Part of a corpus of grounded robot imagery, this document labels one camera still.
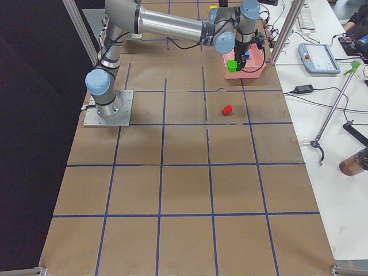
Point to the black power adapter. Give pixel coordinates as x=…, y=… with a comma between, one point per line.
x=302, y=89

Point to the green toy block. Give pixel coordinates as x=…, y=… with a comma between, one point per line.
x=231, y=65

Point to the red toy block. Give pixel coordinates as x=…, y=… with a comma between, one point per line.
x=227, y=110

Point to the pink plastic box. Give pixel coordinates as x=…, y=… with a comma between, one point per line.
x=253, y=68

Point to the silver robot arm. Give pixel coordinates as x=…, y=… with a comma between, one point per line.
x=229, y=29

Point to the aluminium frame post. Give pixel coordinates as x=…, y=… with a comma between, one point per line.
x=285, y=30

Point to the brown bottle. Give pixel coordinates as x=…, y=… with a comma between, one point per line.
x=355, y=164

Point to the white keyboard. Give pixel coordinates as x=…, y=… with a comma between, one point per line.
x=305, y=20

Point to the blue teach pendant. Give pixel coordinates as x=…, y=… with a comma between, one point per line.
x=318, y=59

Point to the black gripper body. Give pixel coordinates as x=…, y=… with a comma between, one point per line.
x=239, y=48

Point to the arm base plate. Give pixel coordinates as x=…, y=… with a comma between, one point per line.
x=118, y=113

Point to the brown paper table cover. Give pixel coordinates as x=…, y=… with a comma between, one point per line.
x=185, y=190

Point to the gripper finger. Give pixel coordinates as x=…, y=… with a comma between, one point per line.
x=241, y=62

